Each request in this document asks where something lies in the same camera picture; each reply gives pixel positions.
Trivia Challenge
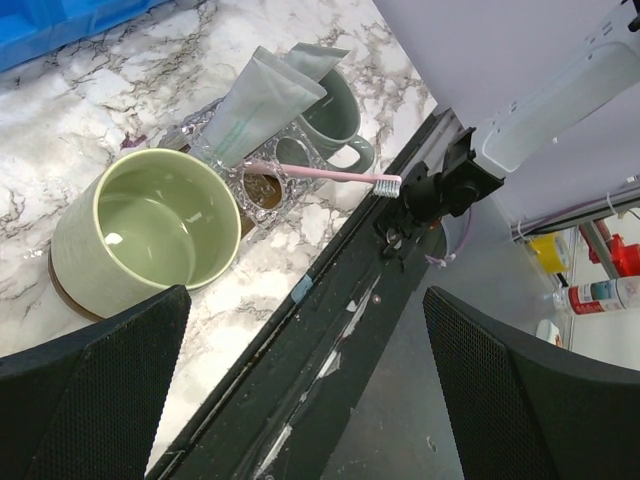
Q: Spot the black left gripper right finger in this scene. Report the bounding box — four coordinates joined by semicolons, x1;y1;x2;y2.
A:
423;287;639;479

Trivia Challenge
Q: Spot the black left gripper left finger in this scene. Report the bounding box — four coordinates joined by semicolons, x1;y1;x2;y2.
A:
1;286;191;479

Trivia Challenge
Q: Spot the light green ceramic mug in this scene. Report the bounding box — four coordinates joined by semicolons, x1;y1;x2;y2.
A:
49;148;241;319

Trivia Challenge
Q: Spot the pink toothbrush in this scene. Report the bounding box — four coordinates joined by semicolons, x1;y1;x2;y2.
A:
244;161;403;198

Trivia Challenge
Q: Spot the clear plastic square holder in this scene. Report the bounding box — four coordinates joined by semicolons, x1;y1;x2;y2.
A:
159;98;326;235

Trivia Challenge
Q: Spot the oval wooden tray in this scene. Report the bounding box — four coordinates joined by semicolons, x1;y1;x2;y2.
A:
47;177;282;322

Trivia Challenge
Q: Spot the grey ceramic mug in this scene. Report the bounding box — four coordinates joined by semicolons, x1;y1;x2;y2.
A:
296;68;375;174

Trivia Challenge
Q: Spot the toothpaste tube green cap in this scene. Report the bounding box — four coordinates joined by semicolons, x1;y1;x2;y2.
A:
202;46;326;168

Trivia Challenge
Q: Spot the blue plastic divided bin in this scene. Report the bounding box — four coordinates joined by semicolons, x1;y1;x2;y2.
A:
1;0;163;71

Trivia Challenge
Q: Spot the toothpaste tube red cap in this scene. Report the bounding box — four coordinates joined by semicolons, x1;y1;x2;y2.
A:
283;42;350;82

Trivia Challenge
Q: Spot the white red spray bottle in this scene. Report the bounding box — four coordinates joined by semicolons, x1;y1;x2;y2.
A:
552;276;639;315

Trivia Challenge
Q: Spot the yellow tape roll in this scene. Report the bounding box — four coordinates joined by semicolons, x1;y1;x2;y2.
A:
529;233;571;274

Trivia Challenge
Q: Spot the red clamp tool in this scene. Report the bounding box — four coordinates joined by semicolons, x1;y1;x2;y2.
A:
579;219;639;277

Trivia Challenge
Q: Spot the black metal base rail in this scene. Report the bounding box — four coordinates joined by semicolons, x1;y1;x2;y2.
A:
144;107;481;480

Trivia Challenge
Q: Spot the aluminium extrusion rail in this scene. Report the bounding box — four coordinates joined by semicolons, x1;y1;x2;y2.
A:
511;175;639;242

